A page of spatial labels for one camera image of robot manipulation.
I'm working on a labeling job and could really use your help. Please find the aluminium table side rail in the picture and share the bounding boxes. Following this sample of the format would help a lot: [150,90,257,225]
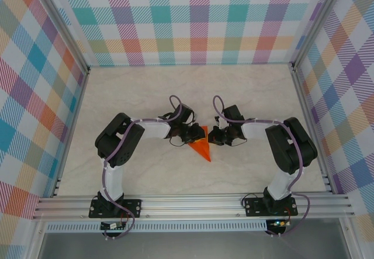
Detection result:
[51,65,91,198]
[290,63,335,194]

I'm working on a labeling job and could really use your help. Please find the right aluminium frame post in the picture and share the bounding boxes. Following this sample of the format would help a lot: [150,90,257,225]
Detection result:
[292,0,350,70]

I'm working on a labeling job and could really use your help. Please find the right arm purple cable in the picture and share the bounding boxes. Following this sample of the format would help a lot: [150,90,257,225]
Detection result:
[212,95,311,238]

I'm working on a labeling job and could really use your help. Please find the aluminium mounting rail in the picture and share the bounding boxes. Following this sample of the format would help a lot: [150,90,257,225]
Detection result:
[32,194,356,220]

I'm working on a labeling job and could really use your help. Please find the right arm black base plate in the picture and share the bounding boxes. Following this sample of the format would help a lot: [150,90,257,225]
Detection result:
[244,197,299,217]

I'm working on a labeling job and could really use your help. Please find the right aluminium table side rail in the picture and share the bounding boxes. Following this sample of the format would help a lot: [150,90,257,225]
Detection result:
[290,63,335,194]

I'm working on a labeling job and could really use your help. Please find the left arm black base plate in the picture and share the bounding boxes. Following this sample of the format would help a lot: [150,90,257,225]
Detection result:
[88,198,143,219]

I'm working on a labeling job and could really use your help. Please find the aluminium frame post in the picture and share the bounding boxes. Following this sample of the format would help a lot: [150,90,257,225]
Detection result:
[30,0,90,74]
[292,0,350,70]

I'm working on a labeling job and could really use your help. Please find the left gripper thin black wire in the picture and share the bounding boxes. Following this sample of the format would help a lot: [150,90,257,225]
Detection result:
[169,137,188,148]

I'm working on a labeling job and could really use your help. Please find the left aluminium table side rail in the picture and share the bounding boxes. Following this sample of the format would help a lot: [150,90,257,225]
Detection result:
[51,65,91,198]

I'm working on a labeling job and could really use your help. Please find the slotted grey cable duct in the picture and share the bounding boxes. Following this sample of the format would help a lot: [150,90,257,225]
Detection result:
[46,219,268,233]

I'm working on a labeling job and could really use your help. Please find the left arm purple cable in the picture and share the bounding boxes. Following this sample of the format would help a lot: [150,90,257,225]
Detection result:
[102,95,184,240]

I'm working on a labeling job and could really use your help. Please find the left aluminium frame post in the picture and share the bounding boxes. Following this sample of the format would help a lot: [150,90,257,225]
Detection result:
[30,0,90,74]

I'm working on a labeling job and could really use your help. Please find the left small circuit board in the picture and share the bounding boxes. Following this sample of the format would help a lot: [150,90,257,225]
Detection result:
[100,221,127,231]

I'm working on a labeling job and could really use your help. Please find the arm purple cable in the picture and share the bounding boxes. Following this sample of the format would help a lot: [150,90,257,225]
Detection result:
[212,95,311,238]
[102,95,184,240]

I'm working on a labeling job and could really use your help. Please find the right small circuit board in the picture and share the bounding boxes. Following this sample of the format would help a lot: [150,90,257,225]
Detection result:
[269,219,290,229]

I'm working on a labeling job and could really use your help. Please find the right gripper thin black wire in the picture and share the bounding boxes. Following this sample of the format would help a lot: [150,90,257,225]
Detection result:
[224,136,248,147]

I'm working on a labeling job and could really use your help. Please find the small circuit board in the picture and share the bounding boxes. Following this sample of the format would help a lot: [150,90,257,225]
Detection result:
[100,221,127,231]
[269,219,290,229]

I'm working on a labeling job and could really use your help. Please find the gripper thin black wire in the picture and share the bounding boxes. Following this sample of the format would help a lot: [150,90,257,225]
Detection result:
[169,137,188,148]
[224,136,248,147]

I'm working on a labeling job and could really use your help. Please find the orange paper sheet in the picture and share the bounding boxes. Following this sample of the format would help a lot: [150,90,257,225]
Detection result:
[188,124,212,163]

